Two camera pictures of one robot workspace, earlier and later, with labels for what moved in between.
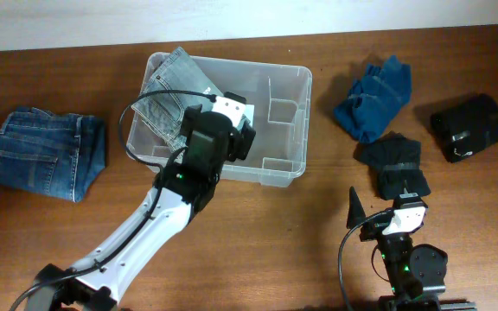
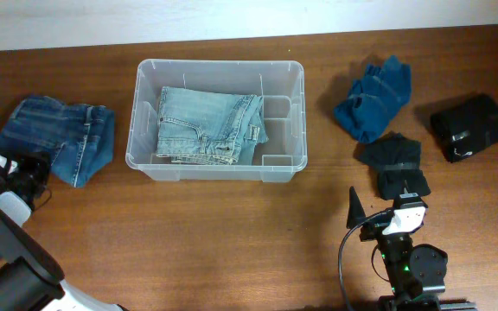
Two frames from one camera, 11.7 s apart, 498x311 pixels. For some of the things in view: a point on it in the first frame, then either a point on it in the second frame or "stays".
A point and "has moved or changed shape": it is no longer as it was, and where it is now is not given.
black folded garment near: x=398 y=160 stays
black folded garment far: x=471 y=123 stays
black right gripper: x=356 y=212 stays
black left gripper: x=242 y=139 -> x=38 y=160
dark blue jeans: x=59 y=155 has moved or changed shape
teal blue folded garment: x=374 y=99 stays
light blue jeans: x=164 y=112 has moved or changed shape
